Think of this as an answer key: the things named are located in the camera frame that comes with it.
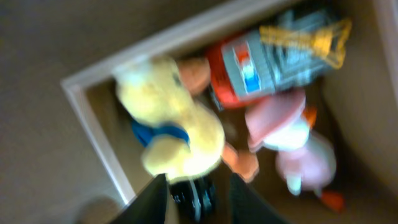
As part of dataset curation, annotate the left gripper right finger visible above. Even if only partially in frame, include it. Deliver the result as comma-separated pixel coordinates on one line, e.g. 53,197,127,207
229,173,289,224

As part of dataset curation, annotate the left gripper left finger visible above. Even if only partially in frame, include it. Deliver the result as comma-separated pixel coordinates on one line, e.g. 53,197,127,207
110,174,169,224

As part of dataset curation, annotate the black round cap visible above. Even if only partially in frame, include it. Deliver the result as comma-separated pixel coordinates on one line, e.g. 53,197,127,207
169,176,216,223

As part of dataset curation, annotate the yellow plush duck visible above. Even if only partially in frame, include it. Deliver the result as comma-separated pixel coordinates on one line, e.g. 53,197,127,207
112,57,259,184

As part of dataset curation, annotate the pink hat duck figurine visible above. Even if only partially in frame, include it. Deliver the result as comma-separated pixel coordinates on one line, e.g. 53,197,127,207
245,88,344,212

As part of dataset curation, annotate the red grey toy truck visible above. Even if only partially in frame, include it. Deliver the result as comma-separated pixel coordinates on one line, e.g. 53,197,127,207
205,6,352,110

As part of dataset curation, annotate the pink open cardboard box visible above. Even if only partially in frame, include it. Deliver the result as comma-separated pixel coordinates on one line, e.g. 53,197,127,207
62,1,397,223

